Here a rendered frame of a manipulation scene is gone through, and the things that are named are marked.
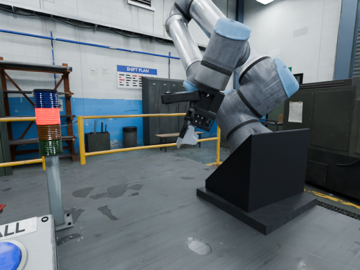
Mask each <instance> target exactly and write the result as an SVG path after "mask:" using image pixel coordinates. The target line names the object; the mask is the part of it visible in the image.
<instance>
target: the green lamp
mask: <svg viewBox="0 0 360 270"><path fill-rule="evenodd" d="M38 144H39V153H40V154H41V155H52V154H58V153H61V152H63V148H62V138H61V139H56V140H38Z"/></svg>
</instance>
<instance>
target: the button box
mask: <svg viewBox="0 0 360 270"><path fill-rule="evenodd" d="M0 242H11V243H13V244H15V245H17V246H18V247H19V248H20V252H21V255H22V258H21V262H20V264H19V266H18V268H17V269H16V270H58V256H57V243H56V229H55V220H54V217H53V215H51V214H49V215H45V216H40V217H33V218H30V219H26V220H22V221H18V222H13V223H9V224H5V225H2V226H0Z"/></svg>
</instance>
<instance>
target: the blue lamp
mask: <svg viewBox="0 0 360 270"><path fill-rule="evenodd" d="M33 93H34V94H33V95H34V104H35V108H59V103H58V93H56V92H33Z"/></svg>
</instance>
